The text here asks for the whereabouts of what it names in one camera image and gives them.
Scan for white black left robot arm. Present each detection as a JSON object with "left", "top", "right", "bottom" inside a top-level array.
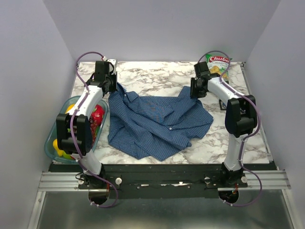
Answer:
[{"left": 56, "top": 59, "right": 117, "bottom": 188}]

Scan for green cassava chips bag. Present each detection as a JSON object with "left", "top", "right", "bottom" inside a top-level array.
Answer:
[{"left": 205, "top": 54, "right": 229, "bottom": 75}]

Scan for teal plastic fruit basket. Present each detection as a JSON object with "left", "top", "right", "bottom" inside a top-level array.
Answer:
[{"left": 44, "top": 95, "right": 109, "bottom": 165}]

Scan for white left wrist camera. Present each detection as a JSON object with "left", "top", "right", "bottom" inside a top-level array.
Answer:
[{"left": 106, "top": 59, "right": 117, "bottom": 74}]

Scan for blue checked shirt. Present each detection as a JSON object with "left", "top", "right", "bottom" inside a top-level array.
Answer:
[{"left": 108, "top": 84, "right": 214, "bottom": 161}]

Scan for green apple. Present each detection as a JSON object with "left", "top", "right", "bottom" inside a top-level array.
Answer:
[{"left": 63, "top": 152, "right": 74, "bottom": 160}]

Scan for dark purple grapes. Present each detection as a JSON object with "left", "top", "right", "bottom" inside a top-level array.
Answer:
[{"left": 90, "top": 121, "right": 100, "bottom": 144}]

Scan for yellow pear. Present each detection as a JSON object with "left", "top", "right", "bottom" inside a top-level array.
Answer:
[{"left": 52, "top": 139, "right": 64, "bottom": 157}]

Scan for black box with blue brooch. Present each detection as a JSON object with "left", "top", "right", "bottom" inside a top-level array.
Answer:
[{"left": 219, "top": 100, "right": 226, "bottom": 111}]

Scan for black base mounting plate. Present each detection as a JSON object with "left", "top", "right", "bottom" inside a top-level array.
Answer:
[{"left": 78, "top": 164, "right": 247, "bottom": 199}]

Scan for yellow mango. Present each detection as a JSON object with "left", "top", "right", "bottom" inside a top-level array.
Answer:
[{"left": 65, "top": 104, "right": 74, "bottom": 113}]

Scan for aluminium frame rail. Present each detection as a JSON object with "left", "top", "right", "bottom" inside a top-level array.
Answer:
[{"left": 38, "top": 170, "right": 291, "bottom": 192}]

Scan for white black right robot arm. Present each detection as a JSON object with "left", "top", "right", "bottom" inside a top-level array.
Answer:
[{"left": 190, "top": 62, "right": 258, "bottom": 187}]

